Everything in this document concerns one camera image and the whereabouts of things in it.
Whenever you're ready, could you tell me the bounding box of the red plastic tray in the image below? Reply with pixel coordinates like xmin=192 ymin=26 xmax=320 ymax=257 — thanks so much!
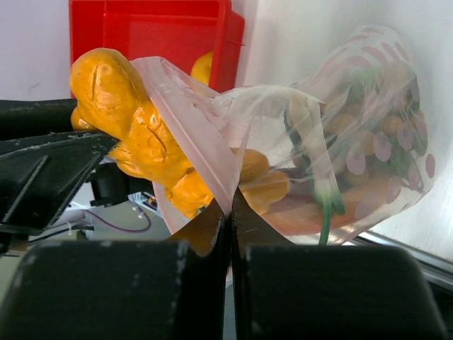
xmin=69 ymin=1 xmax=244 ymax=92

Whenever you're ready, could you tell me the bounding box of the green scallion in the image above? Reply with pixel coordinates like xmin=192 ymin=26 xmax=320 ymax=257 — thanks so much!
xmin=282 ymin=67 xmax=425 ymax=247

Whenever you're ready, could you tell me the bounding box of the brown longan bunch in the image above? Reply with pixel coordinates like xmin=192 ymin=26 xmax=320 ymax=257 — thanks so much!
xmin=316 ymin=62 xmax=428 ymax=191

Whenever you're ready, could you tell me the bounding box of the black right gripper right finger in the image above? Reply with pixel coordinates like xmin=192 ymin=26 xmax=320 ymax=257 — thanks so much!
xmin=231 ymin=192 xmax=446 ymax=339

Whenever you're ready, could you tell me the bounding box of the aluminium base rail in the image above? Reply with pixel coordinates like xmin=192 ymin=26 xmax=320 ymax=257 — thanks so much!
xmin=353 ymin=229 xmax=453 ymax=291

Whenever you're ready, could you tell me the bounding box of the clear zip top bag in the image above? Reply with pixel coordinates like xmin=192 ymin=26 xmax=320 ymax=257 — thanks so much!
xmin=133 ymin=25 xmax=435 ymax=244

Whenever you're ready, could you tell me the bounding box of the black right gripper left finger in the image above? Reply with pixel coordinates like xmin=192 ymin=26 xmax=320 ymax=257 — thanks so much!
xmin=1 ymin=202 xmax=227 ymax=339

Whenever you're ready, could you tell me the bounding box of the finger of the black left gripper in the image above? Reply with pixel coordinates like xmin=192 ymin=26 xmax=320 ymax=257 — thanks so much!
xmin=1 ymin=98 xmax=76 ymax=140
xmin=1 ymin=131 xmax=117 ymax=234

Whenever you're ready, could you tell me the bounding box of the yellow ginger root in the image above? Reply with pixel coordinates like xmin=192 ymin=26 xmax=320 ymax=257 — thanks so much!
xmin=69 ymin=47 xmax=291 ymax=220

